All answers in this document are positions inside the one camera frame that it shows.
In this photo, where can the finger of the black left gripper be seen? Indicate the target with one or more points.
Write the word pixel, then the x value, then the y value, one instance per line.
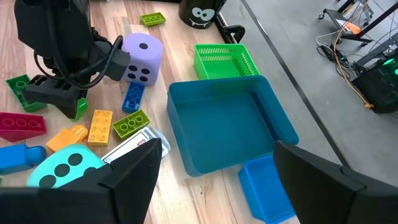
pixel 53 91

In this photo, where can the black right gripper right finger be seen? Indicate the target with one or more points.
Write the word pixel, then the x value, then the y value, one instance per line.
pixel 326 193

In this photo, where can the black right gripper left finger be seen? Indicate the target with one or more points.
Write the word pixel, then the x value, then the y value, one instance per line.
pixel 118 193

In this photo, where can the bright green toy block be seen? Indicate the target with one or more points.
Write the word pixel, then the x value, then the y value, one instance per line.
pixel 82 107

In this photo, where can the cyan foam die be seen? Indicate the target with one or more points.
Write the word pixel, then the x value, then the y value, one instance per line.
pixel 90 158

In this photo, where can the red sloped brick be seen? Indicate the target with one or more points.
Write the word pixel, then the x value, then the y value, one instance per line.
pixel 21 127

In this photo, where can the yellow block with peg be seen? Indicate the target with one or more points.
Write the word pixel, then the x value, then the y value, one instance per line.
pixel 63 140

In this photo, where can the yellow brick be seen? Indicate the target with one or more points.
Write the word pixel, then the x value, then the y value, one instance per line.
pixel 100 127

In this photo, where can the blue brick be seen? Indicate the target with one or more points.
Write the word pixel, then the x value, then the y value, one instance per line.
pixel 133 98

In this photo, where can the purple foam die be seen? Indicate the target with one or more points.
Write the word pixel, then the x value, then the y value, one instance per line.
pixel 146 59

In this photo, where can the blue block with peg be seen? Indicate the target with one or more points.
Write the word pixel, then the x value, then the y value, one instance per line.
pixel 15 158

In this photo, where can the small lime green brick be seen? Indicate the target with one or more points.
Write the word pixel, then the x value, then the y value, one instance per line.
pixel 153 19

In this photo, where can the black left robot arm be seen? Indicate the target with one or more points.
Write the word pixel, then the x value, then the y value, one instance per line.
pixel 46 25

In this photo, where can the card deck in clear case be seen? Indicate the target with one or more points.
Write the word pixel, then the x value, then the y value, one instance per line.
pixel 133 143

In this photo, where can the small blue bin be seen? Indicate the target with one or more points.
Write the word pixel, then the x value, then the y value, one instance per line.
pixel 264 189

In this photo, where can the black computer tower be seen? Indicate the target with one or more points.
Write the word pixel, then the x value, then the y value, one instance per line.
pixel 379 87

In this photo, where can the large teal tray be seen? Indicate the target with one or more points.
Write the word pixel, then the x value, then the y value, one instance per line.
pixel 224 130

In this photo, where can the black cup with monster face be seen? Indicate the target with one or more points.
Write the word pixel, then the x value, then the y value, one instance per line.
pixel 202 14

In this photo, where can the green mesh basket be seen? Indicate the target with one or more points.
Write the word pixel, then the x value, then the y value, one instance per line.
pixel 217 71

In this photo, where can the black table clamp with bar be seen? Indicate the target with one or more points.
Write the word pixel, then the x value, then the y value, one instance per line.
pixel 233 31

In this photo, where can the orange item on cart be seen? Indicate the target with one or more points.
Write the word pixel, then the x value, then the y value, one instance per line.
pixel 353 28

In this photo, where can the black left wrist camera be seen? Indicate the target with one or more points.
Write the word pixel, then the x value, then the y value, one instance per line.
pixel 119 62

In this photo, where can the black cart frame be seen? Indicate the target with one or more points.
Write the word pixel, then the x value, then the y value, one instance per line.
pixel 357 38

